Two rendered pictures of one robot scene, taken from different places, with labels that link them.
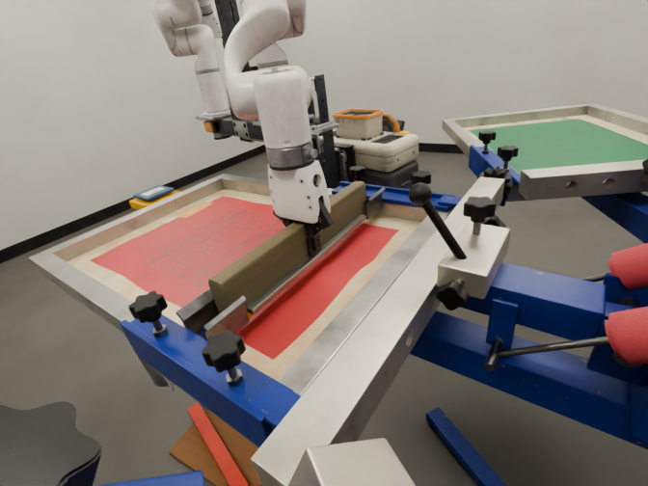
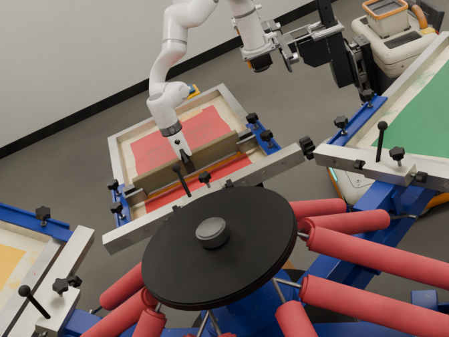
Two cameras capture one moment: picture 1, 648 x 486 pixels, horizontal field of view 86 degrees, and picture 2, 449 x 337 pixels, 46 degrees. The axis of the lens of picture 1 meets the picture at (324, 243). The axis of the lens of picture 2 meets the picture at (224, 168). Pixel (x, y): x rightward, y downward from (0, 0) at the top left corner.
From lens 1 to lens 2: 145 cm
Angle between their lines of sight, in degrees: 41
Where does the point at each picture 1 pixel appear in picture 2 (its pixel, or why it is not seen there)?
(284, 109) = (156, 115)
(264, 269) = (156, 178)
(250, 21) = (160, 58)
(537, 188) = (318, 159)
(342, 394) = (128, 229)
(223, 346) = (114, 206)
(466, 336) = not seen: hidden behind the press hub
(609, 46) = not seen: outside the picture
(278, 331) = (158, 205)
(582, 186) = (342, 165)
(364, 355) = (143, 220)
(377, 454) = (89, 231)
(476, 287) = not seen: hidden behind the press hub
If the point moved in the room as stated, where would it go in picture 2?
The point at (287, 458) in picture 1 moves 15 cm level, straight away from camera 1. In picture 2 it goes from (107, 238) to (126, 206)
